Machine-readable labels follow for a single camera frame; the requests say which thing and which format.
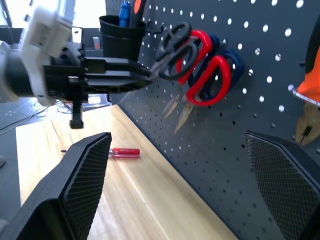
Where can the dark grey pegboard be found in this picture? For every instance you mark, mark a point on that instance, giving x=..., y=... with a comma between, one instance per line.
x=212, y=162

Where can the black pegboard cup holder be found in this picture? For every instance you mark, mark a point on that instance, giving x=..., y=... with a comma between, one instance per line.
x=120, y=42

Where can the black pegboard hook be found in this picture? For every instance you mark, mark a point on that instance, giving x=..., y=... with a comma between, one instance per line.
x=155, y=31

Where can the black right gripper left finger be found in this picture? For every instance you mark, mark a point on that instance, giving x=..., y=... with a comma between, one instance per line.
x=75, y=180

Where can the clear acrylic tool shelf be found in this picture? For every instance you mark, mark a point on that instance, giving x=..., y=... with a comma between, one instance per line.
x=307, y=98

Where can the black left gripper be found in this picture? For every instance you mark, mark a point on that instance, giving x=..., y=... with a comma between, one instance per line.
x=65, y=75

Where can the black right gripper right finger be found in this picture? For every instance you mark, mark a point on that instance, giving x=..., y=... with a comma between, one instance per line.
x=282, y=180

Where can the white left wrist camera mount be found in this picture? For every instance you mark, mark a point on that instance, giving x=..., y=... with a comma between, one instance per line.
x=42, y=30

